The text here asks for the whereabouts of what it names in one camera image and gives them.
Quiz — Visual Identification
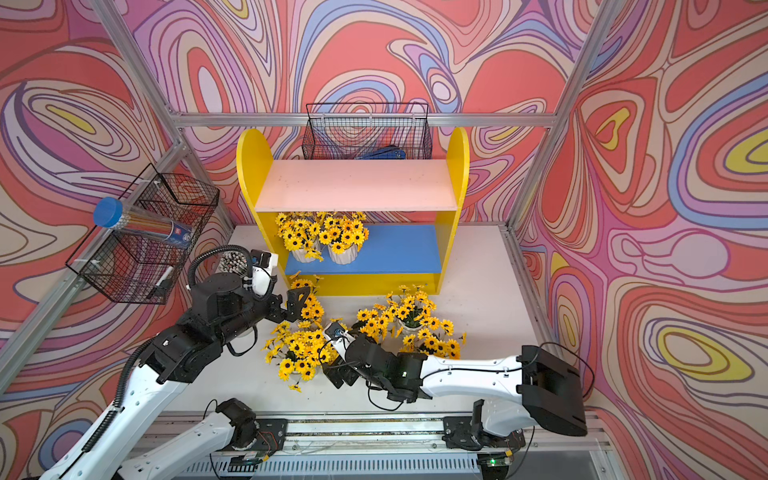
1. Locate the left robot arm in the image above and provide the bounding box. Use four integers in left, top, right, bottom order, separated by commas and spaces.
42, 245, 311, 479

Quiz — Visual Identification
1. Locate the black marker in basket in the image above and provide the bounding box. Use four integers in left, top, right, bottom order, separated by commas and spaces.
147, 266, 174, 300

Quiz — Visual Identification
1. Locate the yellow shelf unit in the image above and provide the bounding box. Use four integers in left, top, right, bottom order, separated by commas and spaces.
236, 128, 470, 296

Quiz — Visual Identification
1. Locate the clear jar of pencils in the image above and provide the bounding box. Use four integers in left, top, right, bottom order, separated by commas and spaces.
216, 251, 249, 277

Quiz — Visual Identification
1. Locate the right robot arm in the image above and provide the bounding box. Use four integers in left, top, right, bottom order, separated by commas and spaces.
324, 323, 588, 451

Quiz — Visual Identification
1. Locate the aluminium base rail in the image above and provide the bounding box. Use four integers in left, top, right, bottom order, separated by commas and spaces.
175, 412, 624, 479

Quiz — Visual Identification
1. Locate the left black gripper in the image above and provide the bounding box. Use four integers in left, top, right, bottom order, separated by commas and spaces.
212, 273, 311, 350

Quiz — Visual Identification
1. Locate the black wire basket rear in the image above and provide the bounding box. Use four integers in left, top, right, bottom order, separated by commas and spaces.
302, 101, 433, 160

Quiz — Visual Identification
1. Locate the black wire basket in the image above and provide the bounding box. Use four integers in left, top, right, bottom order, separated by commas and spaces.
302, 101, 433, 160
66, 165, 219, 304

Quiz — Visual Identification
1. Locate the blue capped pencil tube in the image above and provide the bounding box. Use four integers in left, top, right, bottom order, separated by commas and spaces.
93, 198, 194, 249

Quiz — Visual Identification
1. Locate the black wire basket left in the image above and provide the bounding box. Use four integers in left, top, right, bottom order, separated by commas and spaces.
66, 165, 219, 304

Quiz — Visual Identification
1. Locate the blue item in rear basket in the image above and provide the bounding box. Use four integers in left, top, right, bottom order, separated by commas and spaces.
357, 145, 407, 160

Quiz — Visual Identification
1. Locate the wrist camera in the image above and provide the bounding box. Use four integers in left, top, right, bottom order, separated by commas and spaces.
250, 249, 278, 299
324, 322, 355, 359

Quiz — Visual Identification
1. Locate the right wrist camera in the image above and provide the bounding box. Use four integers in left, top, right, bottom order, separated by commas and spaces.
324, 322, 355, 359

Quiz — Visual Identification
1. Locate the sunflower pot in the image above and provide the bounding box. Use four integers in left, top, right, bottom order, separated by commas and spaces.
311, 319, 348, 366
289, 273, 325, 328
399, 317, 467, 360
386, 284, 439, 333
351, 305, 401, 343
275, 212, 322, 263
263, 320, 321, 392
318, 211, 370, 265

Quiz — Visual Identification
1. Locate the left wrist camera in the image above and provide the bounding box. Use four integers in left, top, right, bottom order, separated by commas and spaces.
250, 249, 278, 299

